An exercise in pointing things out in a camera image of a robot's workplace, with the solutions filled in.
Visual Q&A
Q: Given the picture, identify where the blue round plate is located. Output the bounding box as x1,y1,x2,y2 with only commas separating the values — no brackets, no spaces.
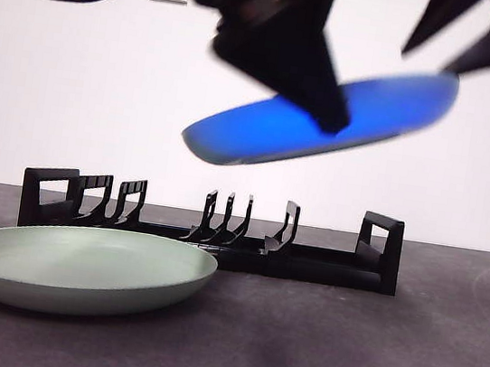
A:
178,35,462,199

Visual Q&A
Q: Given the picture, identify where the pale green round plate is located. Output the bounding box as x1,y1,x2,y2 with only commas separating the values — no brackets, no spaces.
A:
0,212,222,336

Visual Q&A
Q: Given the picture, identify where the black plate rack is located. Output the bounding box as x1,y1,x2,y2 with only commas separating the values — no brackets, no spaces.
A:
14,161,408,297

